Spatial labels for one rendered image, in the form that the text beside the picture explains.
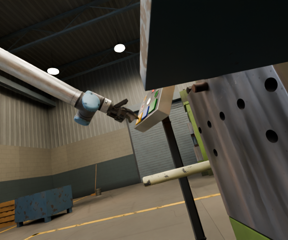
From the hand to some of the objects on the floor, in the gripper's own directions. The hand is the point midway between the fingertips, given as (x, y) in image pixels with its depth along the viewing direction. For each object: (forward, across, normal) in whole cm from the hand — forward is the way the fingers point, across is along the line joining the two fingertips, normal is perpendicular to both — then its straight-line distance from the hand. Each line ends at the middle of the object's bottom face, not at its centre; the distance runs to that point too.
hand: (137, 117), depth 111 cm
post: (+64, +11, -81) cm, 104 cm away
